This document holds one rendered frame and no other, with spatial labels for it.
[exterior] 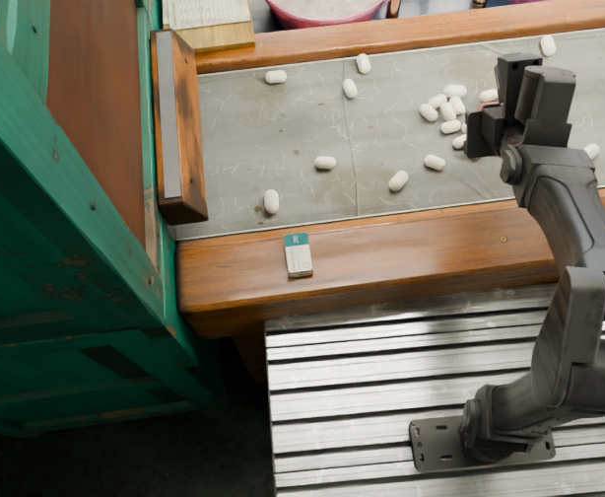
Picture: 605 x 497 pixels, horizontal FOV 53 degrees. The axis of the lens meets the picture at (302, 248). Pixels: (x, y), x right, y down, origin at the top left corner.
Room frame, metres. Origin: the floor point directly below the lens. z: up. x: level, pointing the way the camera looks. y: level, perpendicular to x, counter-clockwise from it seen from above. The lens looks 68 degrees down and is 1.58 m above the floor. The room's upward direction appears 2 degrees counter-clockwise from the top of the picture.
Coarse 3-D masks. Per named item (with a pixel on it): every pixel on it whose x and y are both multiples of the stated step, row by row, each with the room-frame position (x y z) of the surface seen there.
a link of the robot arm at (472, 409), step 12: (468, 408) 0.09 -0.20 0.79; (480, 408) 0.09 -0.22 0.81; (468, 420) 0.08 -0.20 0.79; (480, 420) 0.07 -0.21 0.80; (468, 432) 0.06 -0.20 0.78; (468, 444) 0.05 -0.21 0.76; (480, 444) 0.05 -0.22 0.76; (492, 444) 0.05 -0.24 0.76; (504, 444) 0.05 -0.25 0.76; (516, 444) 0.05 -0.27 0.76; (528, 444) 0.05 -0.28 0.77
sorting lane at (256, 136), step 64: (320, 64) 0.67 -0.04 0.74; (384, 64) 0.67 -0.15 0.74; (448, 64) 0.67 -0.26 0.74; (576, 64) 0.66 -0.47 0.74; (256, 128) 0.55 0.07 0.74; (320, 128) 0.55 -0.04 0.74; (384, 128) 0.54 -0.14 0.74; (576, 128) 0.53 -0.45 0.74; (256, 192) 0.43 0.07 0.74; (320, 192) 0.43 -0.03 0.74; (384, 192) 0.43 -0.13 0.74; (448, 192) 0.42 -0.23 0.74; (512, 192) 0.42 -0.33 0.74
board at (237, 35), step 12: (168, 24) 0.74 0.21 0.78; (228, 24) 0.73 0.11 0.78; (240, 24) 0.73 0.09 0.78; (192, 36) 0.71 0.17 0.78; (204, 36) 0.71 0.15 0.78; (216, 36) 0.71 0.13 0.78; (228, 36) 0.71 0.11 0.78; (240, 36) 0.71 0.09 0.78; (252, 36) 0.70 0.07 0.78; (204, 48) 0.69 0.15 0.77; (216, 48) 0.69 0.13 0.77; (228, 48) 0.69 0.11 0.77
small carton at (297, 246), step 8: (304, 232) 0.34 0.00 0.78; (288, 240) 0.33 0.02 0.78; (296, 240) 0.33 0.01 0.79; (304, 240) 0.33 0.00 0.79; (288, 248) 0.32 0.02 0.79; (296, 248) 0.32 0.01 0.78; (304, 248) 0.32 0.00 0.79; (288, 256) 0.31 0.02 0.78; (296, 256) 0.31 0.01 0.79; (304, 256) 0.31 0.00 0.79; (288, 264) 0.29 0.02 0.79; (296, 264) 0.29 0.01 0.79; (304, 264) 0.29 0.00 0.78; (288, 272) 0.29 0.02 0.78; (296, 272) 0.28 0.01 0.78; (304, 272) 0.28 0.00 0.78; (312, 272) 0.29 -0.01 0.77
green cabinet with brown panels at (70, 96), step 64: (0, 0) 0.31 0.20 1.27; (64, 0) 0.43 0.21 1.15; (128, 0) 0.65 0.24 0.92; (0, 64) 0.25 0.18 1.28; (64, 64) 0.35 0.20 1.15; (128, 64) 0.53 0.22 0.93; (0, 128) 0.20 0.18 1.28; (64, 128) 0.29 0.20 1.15; (128, 128) 0.42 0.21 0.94; (0, 192) 0.19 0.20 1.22; (64, 192) 0.21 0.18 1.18; (128, 192) 0.33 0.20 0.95; (0, 256) 0.19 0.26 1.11; (64, 256) 0.20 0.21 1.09; (128, 256) 0.23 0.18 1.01; (0, 320) 0.19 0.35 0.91; (64, 320) 0.19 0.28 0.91; (128, 320) 0.20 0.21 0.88
